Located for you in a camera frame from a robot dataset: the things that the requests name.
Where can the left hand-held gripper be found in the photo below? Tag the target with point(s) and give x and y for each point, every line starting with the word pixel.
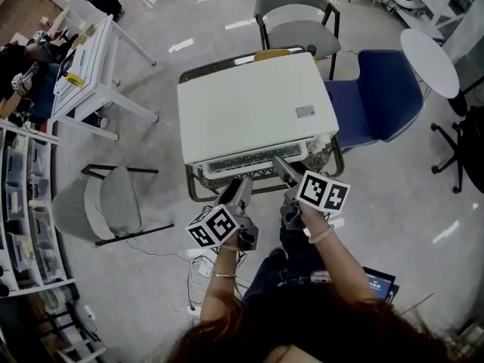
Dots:
pixel 215 225

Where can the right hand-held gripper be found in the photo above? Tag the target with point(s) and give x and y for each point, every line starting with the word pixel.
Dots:
pixel 321 193

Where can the white glass oven door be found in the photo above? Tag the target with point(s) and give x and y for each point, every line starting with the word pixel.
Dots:
pixel 242 169

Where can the white oven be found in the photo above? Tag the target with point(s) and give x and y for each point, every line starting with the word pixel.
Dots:
pixel 249 108

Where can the person's right forearm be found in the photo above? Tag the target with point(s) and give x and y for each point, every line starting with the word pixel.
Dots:
pixel 340 267

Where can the person's left forearm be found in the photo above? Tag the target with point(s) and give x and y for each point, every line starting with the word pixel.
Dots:
pixel 221 293

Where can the person's right hand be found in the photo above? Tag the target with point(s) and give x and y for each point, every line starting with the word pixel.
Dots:
pixel 314 221

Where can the small grey sticker label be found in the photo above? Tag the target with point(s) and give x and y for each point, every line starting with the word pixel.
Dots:
pixel 304 111

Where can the pink bangle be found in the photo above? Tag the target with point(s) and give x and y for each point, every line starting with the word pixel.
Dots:
pixel 321 236

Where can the person's black shoe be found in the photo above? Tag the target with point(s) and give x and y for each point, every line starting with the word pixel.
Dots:
pixel 278 252

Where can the person's legs in dark trousers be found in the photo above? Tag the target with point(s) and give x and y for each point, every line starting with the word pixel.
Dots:
pixel 295 255

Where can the white power adapter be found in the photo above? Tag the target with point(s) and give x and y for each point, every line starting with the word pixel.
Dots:
pixel 204 268

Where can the thin gold bangle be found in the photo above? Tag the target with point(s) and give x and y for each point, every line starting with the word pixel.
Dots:
pixel 224 275

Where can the small pink device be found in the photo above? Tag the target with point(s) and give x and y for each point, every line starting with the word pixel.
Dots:
pixel 321 277

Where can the yellow flat board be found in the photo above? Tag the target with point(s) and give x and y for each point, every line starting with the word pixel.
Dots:
pixel 272 55

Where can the grey padded chair black legs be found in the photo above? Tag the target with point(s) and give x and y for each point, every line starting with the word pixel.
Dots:
pixel 117 202
pixel 302 36

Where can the small black round object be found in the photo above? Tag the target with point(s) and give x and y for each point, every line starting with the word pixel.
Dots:
pixel 311 47

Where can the blue chair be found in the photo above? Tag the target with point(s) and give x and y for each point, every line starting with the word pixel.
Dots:
pixel 385 89

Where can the dark tablet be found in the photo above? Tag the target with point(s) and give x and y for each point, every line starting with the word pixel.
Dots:
pixel 380 284

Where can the thin brown stick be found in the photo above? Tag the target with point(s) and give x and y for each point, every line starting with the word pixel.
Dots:
pixel 417 303

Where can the white round side table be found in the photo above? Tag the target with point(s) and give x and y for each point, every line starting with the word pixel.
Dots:
pixel 431 59

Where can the white square table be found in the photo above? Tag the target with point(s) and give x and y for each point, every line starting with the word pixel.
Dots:
pixel 94 70

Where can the black office chair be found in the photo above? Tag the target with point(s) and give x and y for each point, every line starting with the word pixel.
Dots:
pixel 474 142

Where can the small yellow item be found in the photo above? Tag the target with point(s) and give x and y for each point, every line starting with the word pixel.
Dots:
pixel 73 79

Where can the white storage shelf unit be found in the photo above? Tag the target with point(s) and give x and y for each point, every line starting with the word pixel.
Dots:
pixel 38 136

